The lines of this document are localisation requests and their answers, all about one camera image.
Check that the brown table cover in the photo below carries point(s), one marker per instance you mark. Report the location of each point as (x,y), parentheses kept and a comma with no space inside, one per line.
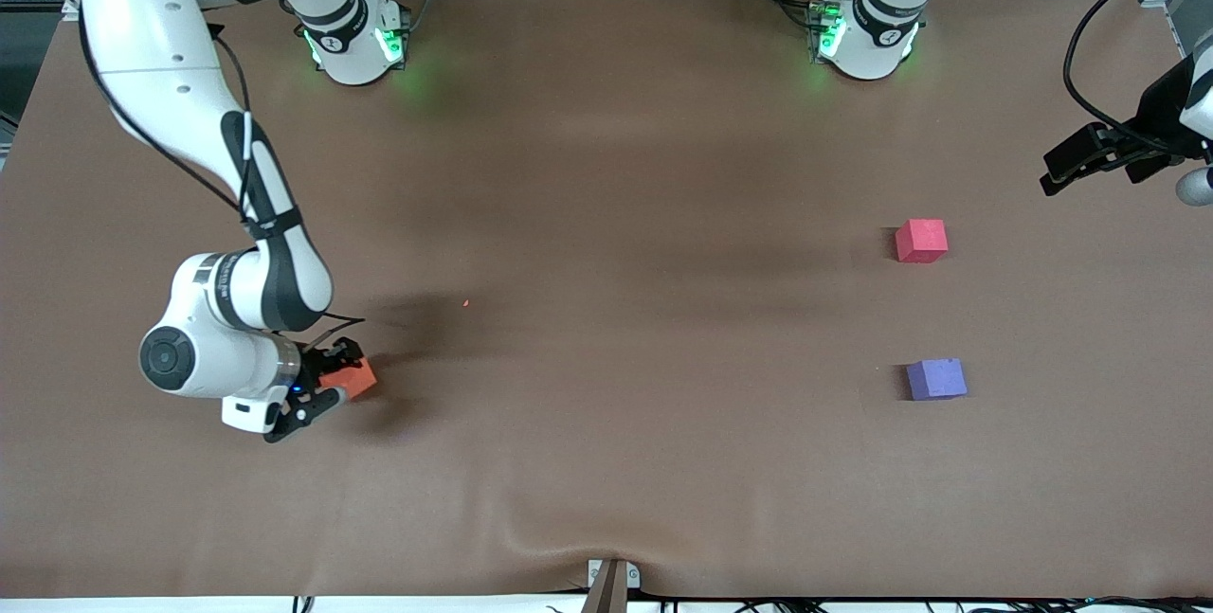
(606,215)

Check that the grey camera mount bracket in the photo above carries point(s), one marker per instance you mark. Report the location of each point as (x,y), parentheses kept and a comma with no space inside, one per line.
(611,589)

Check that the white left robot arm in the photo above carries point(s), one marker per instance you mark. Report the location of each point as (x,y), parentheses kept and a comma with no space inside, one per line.
(877,45)

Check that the purple foam block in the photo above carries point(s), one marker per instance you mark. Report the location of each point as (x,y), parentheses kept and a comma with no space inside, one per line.
(936,380)

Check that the orange foam block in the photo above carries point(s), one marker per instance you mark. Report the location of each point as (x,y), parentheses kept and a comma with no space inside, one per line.
(358,378)

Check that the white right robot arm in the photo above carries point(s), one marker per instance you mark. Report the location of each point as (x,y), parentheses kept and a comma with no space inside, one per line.
(161,45)

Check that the red foam block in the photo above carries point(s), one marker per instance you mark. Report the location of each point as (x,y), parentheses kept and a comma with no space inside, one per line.
(921,242)

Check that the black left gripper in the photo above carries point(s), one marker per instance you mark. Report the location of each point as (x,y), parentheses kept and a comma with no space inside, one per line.
(1162,107)

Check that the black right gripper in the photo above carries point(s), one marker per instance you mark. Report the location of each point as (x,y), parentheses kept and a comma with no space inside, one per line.
(316,368)

